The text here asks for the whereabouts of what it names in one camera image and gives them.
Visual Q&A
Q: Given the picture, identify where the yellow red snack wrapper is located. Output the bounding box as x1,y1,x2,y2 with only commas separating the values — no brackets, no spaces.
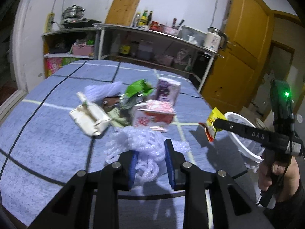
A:
198,107,227,142

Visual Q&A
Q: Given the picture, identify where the cream paper bag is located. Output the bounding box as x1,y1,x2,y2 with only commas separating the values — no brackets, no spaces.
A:
69,92,111,137

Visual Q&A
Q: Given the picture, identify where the white foam fruit net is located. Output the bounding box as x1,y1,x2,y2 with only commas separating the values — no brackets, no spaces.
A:
103,126,191,187

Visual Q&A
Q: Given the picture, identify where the pink strawberry milk carton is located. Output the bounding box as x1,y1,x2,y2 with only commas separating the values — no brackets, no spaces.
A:
131,100,176,132

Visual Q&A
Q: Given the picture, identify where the green snack bag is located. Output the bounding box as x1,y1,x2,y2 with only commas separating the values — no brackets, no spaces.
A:
119,79,153,109

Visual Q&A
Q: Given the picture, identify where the white trash bin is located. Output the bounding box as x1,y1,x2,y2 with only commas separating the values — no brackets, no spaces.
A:
224,112,264,173

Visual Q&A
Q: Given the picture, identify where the metal kitchen shelf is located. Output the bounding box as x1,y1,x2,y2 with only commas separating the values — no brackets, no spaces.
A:
42,23,221,90

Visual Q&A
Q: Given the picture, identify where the right hand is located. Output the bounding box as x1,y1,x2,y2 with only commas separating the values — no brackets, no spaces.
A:
258,157,300,202

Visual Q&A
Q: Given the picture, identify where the yellow wooden door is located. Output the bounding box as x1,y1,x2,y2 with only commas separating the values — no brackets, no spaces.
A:
201,0,274,113

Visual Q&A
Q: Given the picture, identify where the blue checked tablecloth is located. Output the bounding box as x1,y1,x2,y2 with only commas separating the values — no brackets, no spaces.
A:
1,60,258,225

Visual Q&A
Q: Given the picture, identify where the white electric kettle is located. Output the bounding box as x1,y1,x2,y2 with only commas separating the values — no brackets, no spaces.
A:
203,27,228,53

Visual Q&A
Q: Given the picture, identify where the brown candy wrapper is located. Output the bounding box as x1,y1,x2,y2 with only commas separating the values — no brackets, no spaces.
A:
102,96,120,112

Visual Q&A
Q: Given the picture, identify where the clear plastic storage box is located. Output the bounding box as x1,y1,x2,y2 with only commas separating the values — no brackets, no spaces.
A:
178,25,207,47

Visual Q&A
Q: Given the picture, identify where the purple milk carton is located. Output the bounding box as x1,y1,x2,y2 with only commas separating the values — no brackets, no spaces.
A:
155,77,181,106

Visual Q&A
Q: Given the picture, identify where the red lidded jar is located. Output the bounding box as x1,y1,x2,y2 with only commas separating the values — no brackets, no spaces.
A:
149,21,164,32

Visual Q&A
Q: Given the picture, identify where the pink plastic basket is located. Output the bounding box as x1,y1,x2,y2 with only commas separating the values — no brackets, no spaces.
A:
72,44,94,56

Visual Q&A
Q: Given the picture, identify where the dark soy sauce bottle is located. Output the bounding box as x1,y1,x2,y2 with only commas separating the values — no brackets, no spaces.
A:
146,11,153,25

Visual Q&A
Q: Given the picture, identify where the cooking oil bottle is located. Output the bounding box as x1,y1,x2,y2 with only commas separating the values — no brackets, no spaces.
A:
119,32,131,56

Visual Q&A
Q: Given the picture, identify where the green cap sauce bottle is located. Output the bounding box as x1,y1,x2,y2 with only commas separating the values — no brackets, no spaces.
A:
137,10,148,27

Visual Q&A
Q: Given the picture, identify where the clear plastic bottle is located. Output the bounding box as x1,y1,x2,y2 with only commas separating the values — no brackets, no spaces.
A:
132,12,141,27

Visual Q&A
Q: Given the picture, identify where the black induction cooker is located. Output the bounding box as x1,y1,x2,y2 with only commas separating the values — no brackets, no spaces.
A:
60,18,101,29

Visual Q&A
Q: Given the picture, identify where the wooden cutting board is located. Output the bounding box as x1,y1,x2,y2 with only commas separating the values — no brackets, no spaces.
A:
104,0,140,26

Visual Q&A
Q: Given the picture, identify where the yellow power strip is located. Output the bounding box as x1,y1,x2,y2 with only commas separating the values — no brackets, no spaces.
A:
44,12,55,33

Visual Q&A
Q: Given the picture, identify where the steel pot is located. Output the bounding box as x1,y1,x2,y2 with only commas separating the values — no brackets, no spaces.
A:
62,5,85,19

